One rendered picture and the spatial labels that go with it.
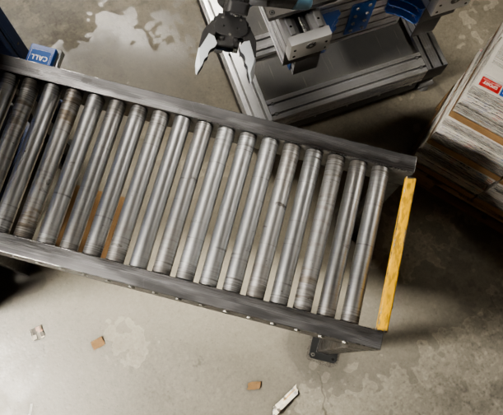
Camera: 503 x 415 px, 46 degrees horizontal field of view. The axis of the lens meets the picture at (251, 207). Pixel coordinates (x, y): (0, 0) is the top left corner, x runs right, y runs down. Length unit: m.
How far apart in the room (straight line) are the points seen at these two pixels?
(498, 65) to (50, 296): 1.80
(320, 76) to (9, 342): 1.61
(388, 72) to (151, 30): 1.06
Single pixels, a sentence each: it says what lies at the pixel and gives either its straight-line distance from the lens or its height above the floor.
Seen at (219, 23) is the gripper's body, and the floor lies 1.25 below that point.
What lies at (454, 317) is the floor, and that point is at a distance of 2.53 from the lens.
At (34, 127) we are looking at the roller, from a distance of 1.78.
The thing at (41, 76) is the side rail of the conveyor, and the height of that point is 0.80.
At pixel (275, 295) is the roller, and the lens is 1.58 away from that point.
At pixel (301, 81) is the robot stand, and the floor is 0.21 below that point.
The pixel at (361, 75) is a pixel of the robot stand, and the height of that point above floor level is 0.21.
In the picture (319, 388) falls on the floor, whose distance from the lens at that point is 2.38.
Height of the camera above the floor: 2.36
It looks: 75 degrees down
